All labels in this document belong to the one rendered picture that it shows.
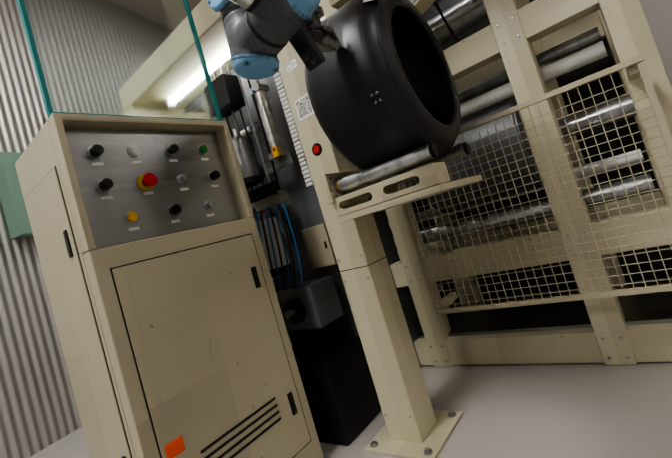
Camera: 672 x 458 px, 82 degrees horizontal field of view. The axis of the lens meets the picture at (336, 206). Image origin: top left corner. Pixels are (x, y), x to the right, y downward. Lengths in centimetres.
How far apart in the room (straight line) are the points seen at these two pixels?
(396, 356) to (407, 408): 18
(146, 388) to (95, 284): 30
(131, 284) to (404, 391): 91
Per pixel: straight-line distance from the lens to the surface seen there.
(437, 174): 107
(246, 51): 80
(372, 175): 117
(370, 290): 136
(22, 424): 326
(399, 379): 144
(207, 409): 129
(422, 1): 173
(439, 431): 156
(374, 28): 112
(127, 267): 118
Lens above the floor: 77
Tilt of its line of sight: 3 degrees up
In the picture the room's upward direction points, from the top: 17 degrees counter-clockwise
